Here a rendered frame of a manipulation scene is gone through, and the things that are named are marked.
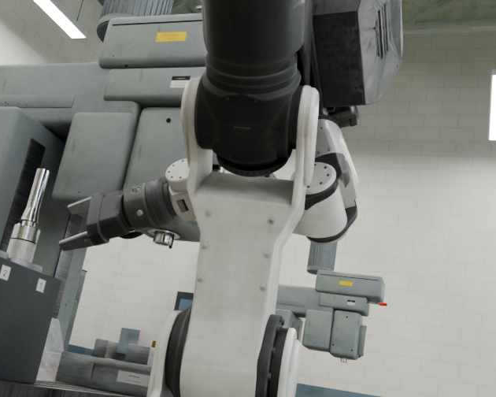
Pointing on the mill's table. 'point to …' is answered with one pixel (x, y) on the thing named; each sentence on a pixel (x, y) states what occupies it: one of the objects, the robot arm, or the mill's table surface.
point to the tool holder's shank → (31, 215)
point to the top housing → (154, 42)
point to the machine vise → (104, 370)
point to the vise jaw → (139, 354)
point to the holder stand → (15, 316)
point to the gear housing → (150, 85)
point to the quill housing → (159, 157)
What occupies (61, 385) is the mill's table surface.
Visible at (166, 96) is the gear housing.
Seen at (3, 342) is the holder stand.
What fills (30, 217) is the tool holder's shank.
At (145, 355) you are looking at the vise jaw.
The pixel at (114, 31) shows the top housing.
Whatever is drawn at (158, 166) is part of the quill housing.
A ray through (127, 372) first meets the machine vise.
